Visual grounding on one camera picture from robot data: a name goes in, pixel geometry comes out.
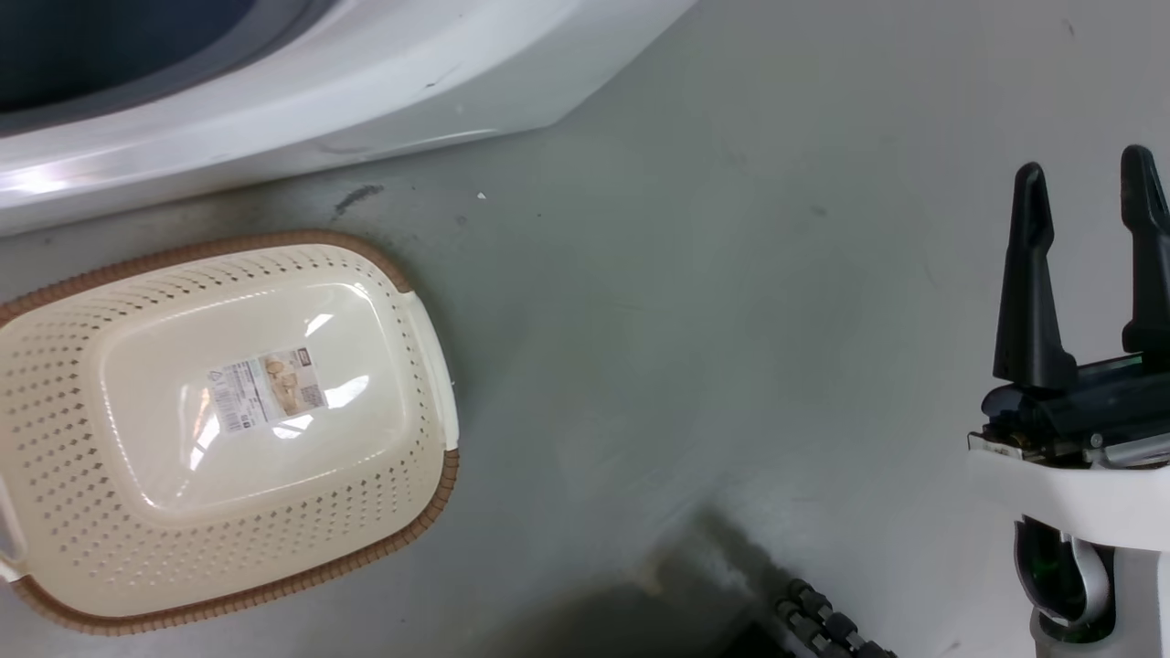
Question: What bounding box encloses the white washing machine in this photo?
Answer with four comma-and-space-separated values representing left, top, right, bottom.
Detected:
0, 0, 699, 238

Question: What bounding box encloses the cream perforated laundry basket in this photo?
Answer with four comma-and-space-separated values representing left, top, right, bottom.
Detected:
0, 230, 461, 637

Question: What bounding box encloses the black ribbed cable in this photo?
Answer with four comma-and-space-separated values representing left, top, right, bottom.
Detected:
775, 578, 901, 658

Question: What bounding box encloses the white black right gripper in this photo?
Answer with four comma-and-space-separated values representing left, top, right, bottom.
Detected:
966, 144, 1170, 658

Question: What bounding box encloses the paper label sticker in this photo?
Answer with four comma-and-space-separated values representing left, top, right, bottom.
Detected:
206, 346, 329, 436

